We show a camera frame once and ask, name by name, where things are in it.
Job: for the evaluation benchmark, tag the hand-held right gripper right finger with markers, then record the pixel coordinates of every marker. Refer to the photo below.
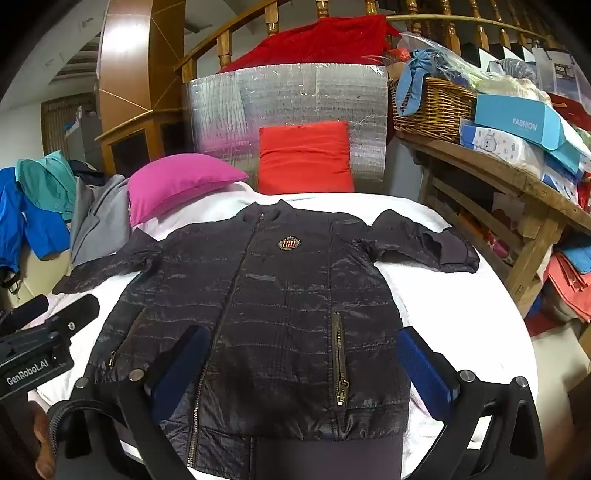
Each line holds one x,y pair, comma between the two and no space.
425,369

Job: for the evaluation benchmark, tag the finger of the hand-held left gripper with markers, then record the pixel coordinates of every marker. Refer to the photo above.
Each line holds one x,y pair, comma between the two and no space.
27,310
78,311

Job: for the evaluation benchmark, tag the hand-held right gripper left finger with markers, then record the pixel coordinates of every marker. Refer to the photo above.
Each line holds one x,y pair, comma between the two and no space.
182,364

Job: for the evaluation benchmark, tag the black puffer jacket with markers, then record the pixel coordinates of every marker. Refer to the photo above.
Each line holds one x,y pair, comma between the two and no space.
277,300

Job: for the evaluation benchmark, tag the person's left hand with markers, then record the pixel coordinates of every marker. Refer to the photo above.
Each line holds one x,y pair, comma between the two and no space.
42,438

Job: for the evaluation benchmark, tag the white fleece blanket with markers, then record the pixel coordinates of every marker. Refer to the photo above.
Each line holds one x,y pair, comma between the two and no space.
438,295

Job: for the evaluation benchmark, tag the blue jacket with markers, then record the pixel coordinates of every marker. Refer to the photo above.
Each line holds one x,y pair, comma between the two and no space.
27,226

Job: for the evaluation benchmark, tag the grey jacket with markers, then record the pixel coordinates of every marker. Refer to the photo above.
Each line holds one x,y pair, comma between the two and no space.
99,217

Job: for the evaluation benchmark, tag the teal shirt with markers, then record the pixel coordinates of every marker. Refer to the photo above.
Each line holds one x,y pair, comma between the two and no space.
48,182

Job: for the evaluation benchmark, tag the pink pillow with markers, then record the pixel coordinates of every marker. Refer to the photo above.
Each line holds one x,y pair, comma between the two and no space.
175,182

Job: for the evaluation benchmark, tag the wooden table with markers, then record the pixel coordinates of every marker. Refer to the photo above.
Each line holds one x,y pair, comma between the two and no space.
508,184

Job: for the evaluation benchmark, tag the wooden cabinet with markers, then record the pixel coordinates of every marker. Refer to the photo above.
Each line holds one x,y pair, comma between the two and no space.
134,83

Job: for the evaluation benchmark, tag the white printed package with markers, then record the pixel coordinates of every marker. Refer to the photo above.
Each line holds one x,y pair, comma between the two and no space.
498,145

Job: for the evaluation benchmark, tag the red pillow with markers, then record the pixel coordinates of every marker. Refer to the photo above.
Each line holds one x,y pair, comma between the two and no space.
302,154

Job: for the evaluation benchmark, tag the wicker basket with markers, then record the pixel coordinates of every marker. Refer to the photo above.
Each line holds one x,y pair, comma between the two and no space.
434,106

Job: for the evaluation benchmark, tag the blue cardboard box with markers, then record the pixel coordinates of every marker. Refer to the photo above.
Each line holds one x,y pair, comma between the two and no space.
526,124

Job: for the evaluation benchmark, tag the silver foil insulation mat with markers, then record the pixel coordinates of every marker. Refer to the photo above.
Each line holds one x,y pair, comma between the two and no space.
286,99

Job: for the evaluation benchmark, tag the light blue cloth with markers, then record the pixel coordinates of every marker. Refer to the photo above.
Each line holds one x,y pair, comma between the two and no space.
413,76

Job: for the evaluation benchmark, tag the clear plastic bag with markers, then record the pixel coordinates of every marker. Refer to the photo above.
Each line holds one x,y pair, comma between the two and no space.
443,55

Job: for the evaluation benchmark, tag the red velvet cloth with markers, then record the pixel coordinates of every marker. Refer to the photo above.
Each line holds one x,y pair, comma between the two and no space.
318,44

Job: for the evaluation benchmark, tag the wooden stair railing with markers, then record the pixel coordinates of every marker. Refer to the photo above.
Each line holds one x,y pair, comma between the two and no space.
438,18

